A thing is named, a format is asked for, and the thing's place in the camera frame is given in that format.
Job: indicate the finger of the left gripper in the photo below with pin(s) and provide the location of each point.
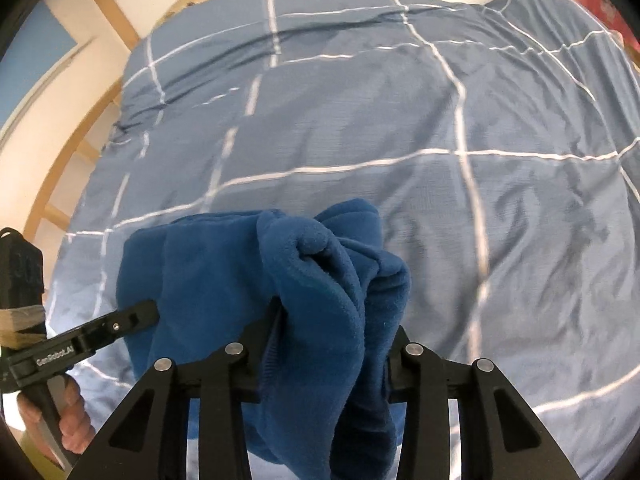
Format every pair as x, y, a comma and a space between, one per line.
106, 329

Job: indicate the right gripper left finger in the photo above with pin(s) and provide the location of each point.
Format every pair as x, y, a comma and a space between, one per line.
147, 436

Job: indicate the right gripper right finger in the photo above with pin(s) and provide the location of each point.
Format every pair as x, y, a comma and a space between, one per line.
501, 437

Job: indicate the blue fleece pants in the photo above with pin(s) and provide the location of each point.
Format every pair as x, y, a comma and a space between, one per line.
323, 412

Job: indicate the person's left hand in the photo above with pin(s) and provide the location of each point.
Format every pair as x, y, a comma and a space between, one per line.
75, 423

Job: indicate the blue checked duvet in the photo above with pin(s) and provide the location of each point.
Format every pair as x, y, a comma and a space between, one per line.
500, 144

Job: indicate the wooden bed frame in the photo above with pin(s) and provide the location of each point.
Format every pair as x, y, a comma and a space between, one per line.
50, 146

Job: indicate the blue wall panel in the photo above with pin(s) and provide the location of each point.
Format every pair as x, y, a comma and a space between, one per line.
38, 45

